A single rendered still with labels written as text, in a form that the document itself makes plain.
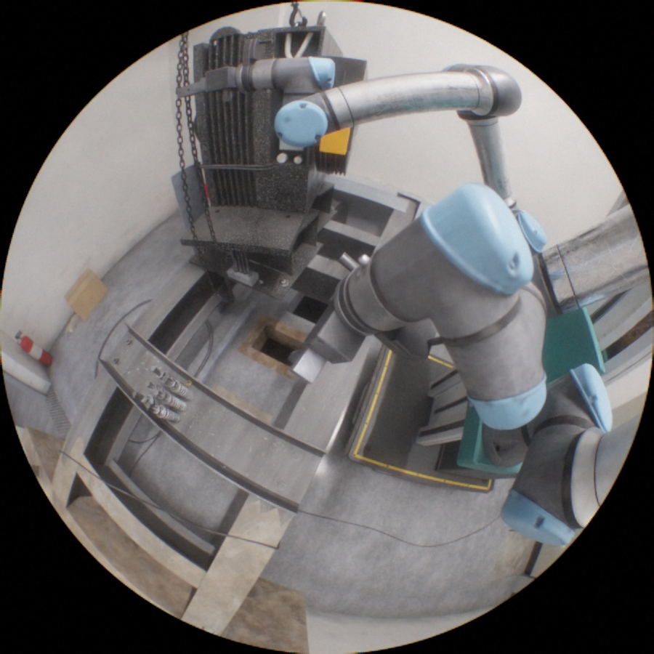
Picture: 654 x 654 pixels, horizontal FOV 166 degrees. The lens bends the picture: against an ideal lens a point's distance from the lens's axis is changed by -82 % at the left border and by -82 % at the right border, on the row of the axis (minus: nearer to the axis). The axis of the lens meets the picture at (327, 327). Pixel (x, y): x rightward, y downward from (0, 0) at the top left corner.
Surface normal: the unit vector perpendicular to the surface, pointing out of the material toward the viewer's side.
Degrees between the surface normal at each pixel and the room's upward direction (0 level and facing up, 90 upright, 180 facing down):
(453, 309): 84
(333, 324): 25
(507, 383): 63
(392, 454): 0
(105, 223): 90
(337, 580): 0
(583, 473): 55
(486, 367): 77
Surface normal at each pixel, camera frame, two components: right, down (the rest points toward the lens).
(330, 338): 0.39, -0.20
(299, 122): 0.07, 0.85
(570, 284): -0.77, 0.47
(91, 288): 0.92, 0.37
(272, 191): -0.15, 0.83
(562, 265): -0.93, -0.18
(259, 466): 0.11, -0.52
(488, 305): -0.28, 0.25
